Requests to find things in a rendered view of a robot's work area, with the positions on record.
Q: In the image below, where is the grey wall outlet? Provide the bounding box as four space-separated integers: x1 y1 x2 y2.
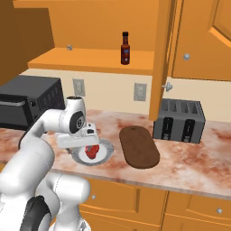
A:
71 78 86 97
133 82 148 102

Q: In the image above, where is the white grey-rimmed plate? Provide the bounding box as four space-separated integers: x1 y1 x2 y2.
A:
70 138 116 166

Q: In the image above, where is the dark red condiment bottle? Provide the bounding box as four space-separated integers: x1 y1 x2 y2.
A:
120 31 132 66

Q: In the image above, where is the red raw steak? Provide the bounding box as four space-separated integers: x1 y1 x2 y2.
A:
85 144 100 160

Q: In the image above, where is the orange base cabinet door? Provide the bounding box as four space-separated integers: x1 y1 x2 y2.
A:
79 210 163 231

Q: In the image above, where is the orange open wall cabinet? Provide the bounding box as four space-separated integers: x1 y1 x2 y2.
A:
13 0 161 77

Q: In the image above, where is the brown wooden cutting board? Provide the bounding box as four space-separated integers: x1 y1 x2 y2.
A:
118 125 161 170

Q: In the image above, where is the dark grey four-slot toaster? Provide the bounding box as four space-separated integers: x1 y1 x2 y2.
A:
152 97 207 144

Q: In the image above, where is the orange drawer front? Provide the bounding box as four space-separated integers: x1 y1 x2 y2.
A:
79 176 169 226
162 190 231 231

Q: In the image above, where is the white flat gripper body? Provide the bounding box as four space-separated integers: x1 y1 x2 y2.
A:
56 132 100 150

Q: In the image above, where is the black toaster oven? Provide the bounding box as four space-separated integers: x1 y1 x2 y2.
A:
0 74 66 131

